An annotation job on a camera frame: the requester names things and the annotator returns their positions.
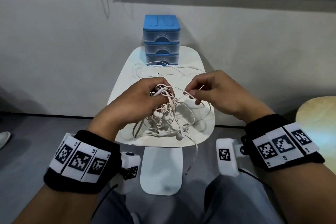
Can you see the person's left hand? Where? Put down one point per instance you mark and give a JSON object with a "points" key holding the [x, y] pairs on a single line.
{"points": [[128, 105]]}

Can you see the person's right hand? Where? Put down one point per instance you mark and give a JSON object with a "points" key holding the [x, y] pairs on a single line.
{"points": [[231, 95]]}

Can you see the person's right thumb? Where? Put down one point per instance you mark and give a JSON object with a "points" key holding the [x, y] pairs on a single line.
{"points": [[198, 92]]}

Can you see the person's left fingers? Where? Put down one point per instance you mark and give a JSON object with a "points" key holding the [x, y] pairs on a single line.
{"points": [[161, 84]]}

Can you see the white earphones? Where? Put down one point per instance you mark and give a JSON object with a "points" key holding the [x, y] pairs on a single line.
{"points": [[168, 118]]}

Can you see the person's left forearm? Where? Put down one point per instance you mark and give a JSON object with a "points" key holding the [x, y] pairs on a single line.
{"points": [[60, 208]]}

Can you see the person's right forearm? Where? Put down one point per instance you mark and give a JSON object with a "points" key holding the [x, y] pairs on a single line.
{"points": [[299, 195]]}

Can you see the blue three-drawer storage box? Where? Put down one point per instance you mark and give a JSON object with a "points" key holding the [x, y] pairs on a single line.
{"points": [[162, 37]]}

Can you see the black wristband with marker tags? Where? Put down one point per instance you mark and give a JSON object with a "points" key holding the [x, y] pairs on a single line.
{"points": [[262, 126], [107, 142]]}

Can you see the white side table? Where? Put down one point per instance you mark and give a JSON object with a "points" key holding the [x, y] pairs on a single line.
{"points": [[162, 166]]}

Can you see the grey trousers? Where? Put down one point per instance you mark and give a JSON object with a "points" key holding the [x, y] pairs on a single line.
{"points": [[236, 202]]}

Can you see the round wooden table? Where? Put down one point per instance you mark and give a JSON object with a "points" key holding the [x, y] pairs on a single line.
{"points": [[319, 124]]}

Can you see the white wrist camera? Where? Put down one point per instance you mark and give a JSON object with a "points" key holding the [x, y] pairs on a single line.
{"points": [[130, 162], [227, 158]]}

